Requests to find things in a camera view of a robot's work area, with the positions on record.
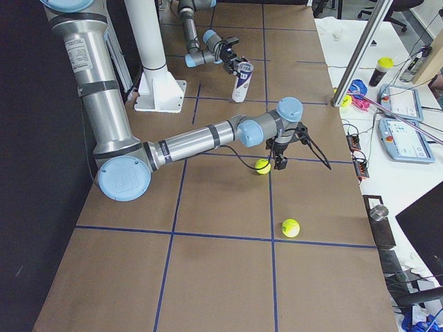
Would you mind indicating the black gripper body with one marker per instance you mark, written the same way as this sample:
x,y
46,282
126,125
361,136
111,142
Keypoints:
x,y
281,149
227,55

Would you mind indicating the Wilson tennis ball can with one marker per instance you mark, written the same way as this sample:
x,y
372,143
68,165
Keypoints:
x,y
242,84

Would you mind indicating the yellow tennis ball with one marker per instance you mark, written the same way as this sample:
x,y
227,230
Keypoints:
x,y
262,166
290,228

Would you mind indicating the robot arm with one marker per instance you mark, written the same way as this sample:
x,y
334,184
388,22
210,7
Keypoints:
x,y
135,139
218,50

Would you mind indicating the spare tennis balls on desk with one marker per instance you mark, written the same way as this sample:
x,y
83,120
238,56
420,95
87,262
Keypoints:
x,y
347,100

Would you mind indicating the blue cloth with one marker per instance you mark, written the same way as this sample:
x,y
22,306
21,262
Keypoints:
x,y
358,86

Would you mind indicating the metal cup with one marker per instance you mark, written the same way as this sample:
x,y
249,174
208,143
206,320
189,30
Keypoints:
x,y
378,212

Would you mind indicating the near teach pendant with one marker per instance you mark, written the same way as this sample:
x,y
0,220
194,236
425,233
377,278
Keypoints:
x,y
403,143

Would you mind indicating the teach pendant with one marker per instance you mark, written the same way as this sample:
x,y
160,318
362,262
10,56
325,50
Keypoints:
x,y
402,101
403,143

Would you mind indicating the far teach pendant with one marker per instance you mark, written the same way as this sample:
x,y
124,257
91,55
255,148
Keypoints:
x,y
402,101

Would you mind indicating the dark bottle yellow lid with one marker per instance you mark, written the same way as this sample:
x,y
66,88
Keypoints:
x,y
384,64

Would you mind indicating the black computer monitor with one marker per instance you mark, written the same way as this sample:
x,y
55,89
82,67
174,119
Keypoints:
x,y
421,222

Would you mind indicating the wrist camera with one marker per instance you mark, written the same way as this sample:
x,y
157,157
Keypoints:
x,y
301,134
231,41

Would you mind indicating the white camera post base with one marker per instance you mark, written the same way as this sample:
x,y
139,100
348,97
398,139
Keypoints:
x,y
158,91

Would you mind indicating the aluminium frame post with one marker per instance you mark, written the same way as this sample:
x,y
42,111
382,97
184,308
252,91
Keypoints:
x,y
380,11

